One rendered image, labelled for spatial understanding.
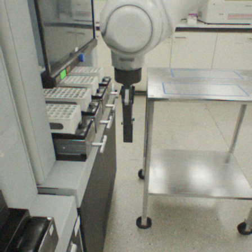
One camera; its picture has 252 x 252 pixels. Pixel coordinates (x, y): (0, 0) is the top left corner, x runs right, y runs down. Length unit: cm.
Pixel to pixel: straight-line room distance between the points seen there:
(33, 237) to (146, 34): 38
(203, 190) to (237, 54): 216
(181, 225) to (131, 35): 127
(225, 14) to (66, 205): 277
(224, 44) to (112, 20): 275
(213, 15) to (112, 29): 267
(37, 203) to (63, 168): 13
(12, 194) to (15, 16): 35
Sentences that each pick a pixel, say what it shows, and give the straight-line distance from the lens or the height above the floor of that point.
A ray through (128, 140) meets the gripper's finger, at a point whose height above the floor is 77.
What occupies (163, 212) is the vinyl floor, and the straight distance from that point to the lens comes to 155.
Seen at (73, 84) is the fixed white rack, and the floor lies 86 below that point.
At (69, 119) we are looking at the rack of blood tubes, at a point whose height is 86.
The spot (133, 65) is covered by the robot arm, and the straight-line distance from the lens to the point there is 60.
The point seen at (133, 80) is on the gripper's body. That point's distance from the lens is 61.
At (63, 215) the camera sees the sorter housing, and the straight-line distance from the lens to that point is 58.
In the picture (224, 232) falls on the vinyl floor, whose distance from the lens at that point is 155.
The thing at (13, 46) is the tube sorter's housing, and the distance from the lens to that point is 51.
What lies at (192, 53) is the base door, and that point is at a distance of 302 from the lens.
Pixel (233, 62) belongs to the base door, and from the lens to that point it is 318.
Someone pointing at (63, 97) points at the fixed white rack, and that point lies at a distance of 83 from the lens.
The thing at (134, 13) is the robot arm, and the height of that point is 115.
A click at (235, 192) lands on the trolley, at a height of 28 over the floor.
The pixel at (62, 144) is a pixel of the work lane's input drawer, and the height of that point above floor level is 79.
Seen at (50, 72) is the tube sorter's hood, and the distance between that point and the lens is 62.
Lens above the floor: 117
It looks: 30 degrees down
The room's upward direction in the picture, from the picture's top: straight up
